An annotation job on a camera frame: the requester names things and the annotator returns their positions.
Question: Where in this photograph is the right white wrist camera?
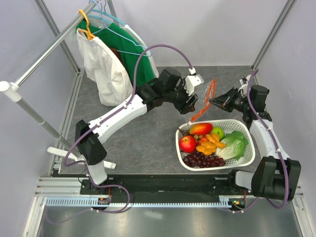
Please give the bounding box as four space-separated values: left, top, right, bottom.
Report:
238 75 250 97

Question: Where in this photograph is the white plastic basket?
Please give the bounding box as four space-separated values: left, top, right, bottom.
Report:
176 119 255 171

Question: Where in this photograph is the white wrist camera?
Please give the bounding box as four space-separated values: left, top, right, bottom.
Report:
238 75 250 97
184 68 204 96

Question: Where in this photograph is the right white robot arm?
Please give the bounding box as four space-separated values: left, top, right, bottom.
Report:
209 85 301 201

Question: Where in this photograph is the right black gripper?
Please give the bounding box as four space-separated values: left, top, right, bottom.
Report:
209 87 251 113

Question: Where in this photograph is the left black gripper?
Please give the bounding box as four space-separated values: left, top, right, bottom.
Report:
164 79 199 116

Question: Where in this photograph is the brown longan cluster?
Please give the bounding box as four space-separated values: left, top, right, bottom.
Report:
177 128 203 140

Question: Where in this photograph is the orange hanger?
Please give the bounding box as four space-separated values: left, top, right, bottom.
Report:
78 9 96 41

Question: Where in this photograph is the red yellow mango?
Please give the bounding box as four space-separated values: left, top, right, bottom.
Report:
189 123 213 135

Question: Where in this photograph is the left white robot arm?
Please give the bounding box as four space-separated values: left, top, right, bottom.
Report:
75 69 204 194

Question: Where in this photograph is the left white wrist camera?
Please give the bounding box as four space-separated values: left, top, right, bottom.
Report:
184 68 204 96

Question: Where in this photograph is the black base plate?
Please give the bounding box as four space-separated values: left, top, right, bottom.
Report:
79 173 257 200

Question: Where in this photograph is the green apple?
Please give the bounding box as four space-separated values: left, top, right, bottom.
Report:
211 127 225 141

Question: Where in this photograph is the clear zip top bag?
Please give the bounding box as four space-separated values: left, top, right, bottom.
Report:
188 78 216 124

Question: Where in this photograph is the purple grape bunch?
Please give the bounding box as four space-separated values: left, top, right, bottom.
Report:
182 151 226 168

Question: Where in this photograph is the white shirt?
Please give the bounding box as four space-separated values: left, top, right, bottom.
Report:
76 28 133 106

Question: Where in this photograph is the grey cable duct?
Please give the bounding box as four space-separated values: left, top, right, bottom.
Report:
45 197 231 208

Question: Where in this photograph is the yellow ginger root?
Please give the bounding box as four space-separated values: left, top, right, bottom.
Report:
196 133 226 156

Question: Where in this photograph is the brown garment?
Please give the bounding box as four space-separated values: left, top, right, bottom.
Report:
110 48 122 62

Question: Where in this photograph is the blue wire hanger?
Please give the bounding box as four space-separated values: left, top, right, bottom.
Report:
88 0 152 57

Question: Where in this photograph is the green shirt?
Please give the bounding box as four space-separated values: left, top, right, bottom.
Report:
89 23 157 86

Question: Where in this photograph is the green lettuce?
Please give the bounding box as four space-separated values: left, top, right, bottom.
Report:
215 131 248 160

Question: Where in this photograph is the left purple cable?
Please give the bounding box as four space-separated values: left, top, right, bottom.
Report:
44 44 196 225

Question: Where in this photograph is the metal clothes rack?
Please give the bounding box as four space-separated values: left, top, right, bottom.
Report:
0 0 117 171

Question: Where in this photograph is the red apple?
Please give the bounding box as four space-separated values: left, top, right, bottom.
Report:
179 136 197 153

